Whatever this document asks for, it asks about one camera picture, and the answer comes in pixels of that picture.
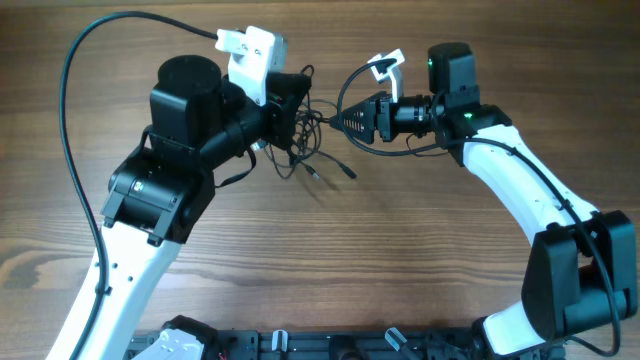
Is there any thick black USB-A cable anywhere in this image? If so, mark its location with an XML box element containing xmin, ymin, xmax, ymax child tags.
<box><xmin>249</xmin><ymin>64</ymin><xmax>341</xmax><ymax>166</ymax></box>

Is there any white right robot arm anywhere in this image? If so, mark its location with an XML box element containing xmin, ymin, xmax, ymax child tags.
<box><xmin>330</xmin><ymin>42</ymin><xmax>639</xmax><ymax>359</ymax></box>

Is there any black right camera cable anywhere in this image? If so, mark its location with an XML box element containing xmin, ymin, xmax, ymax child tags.
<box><xmin>335</xmin><ymin>57</ymin><xmax>622</xmax><ymax>357</ymax></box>

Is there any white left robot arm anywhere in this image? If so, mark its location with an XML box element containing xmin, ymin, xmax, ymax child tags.
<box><xmin>49</xmin><ymin>55</ymin><xmax>313</xmax><ymax>359</ymax></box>

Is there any black micro USB cable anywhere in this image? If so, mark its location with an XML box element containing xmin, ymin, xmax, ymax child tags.
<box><xmin>262</xmin><ymin>99</ymin><xmax>321</xmax><ymax>181</ymax></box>

